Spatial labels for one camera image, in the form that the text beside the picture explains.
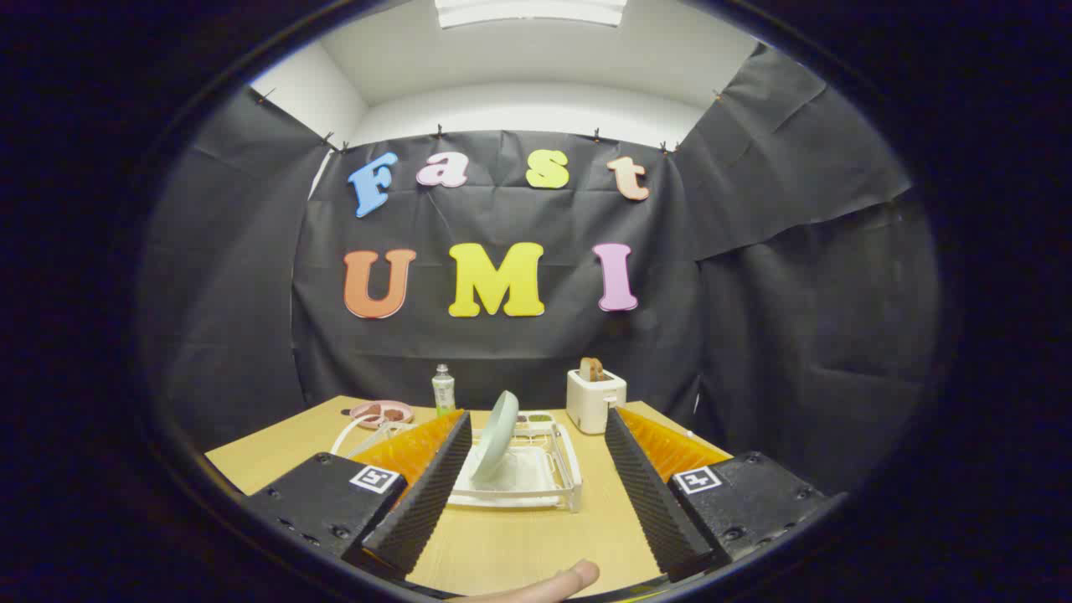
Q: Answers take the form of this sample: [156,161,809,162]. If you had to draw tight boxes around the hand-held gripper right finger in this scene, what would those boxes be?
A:
[603,406,847,583]

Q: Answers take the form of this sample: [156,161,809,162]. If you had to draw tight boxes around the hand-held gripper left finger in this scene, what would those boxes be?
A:
[243,409,474,579]

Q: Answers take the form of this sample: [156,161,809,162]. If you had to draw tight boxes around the pale green plate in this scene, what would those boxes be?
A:
[469,390,520,485]

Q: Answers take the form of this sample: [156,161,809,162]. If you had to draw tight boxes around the white wire dish rack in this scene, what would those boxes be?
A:
[331,410,583,513]

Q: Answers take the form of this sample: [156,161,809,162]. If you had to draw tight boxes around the pink plate with food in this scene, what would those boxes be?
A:
[348,400,415,430]

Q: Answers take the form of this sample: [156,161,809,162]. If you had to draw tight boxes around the clear bottle with green liquid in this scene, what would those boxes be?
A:
[431,363,456,417]

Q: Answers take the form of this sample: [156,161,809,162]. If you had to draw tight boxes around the white toaster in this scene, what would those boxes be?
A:
[566,368,627,435]

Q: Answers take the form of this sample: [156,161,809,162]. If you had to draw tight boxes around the black backdrop cloth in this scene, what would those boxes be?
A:
[138,42,943,495]

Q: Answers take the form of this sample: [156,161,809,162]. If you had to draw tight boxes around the ceiling light panel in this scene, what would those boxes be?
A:
[434,0,627,28]

